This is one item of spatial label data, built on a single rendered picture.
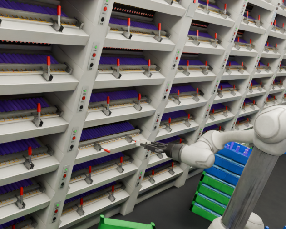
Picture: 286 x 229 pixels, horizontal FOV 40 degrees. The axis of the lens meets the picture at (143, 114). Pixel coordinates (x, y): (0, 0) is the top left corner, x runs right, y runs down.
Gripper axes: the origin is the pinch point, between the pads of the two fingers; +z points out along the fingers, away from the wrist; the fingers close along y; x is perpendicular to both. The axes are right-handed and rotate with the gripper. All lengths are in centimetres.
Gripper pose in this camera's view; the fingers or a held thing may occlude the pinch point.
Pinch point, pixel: (142, 143)
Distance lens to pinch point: 216.1
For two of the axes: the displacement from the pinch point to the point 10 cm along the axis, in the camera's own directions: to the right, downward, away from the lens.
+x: 0.9, -9.8, -1.7
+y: 5.6, -1.0, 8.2
